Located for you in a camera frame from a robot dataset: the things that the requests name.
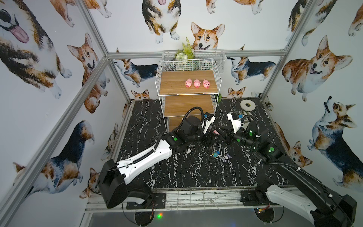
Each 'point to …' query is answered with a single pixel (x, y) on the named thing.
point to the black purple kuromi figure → (227, 156)
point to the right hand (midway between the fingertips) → (215, 128)
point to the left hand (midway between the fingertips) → (219, 133)
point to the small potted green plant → (220, 97)
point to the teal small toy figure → (215, 154)
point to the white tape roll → (243, 106)
